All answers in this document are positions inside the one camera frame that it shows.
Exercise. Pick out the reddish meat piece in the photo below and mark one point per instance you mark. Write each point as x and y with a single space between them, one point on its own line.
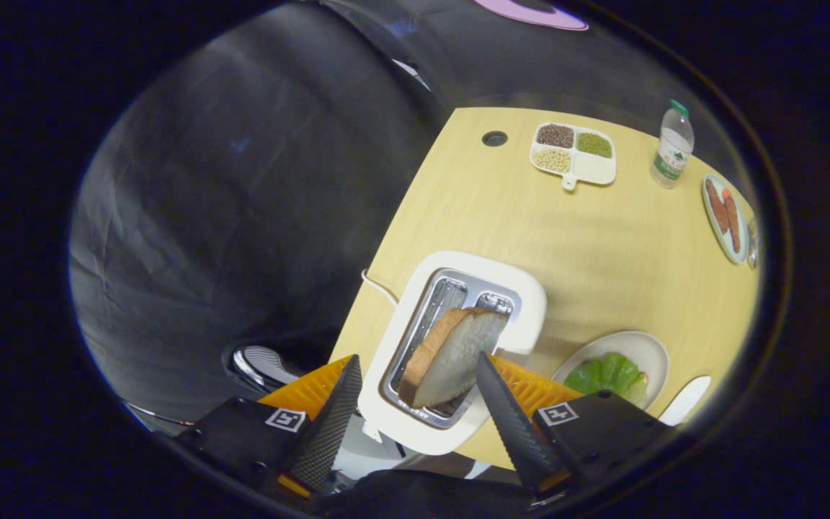
732 220

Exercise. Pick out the brown meat piece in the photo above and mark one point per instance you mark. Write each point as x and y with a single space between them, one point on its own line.
716 205

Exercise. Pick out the white square plate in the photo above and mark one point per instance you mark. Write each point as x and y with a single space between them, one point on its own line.
689 400

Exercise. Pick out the round beige plate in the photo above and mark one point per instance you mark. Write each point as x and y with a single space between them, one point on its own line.
645 349

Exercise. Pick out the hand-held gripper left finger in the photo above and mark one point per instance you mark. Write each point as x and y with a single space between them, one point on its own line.
328 425

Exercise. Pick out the black office chair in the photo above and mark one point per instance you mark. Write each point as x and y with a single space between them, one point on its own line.
260 364

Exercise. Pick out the plain bread slice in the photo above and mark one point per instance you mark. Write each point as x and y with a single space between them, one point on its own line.
451 357

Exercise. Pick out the light blue round plate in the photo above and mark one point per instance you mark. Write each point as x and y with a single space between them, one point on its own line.
743 249

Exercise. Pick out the clear glass cup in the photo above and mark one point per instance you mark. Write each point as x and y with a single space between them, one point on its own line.
753 245

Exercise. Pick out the clear plastic water bottle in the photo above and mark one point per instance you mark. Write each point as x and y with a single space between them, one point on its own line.
671 155

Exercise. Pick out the green lettuce leaf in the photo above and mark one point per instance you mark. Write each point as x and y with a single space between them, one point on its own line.
606 375

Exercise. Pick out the white toaster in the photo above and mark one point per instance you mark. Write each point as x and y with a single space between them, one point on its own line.
523 288

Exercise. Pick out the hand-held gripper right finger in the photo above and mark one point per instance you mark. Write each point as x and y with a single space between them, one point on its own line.
512 425

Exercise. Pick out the white divided snack tray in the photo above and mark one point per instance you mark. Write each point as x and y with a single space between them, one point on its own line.
591 167

